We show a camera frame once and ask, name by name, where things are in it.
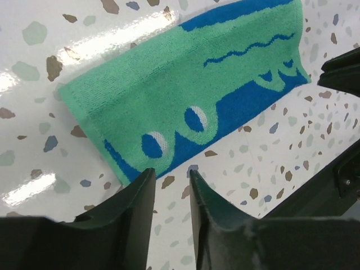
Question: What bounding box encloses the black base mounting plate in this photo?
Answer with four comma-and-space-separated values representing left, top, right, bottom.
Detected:
266, 141, 359, 218

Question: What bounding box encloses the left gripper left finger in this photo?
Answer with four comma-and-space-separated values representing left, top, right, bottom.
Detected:
1, 168, 156, 269

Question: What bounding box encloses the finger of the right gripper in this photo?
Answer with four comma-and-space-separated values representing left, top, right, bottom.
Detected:
317, 47, 360, 97

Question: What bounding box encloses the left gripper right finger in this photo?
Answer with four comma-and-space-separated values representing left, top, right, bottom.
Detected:
190, 170, 359, 269

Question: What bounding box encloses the yellow green patterned towel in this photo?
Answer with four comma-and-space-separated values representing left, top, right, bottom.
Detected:
58, 1, 309, 185

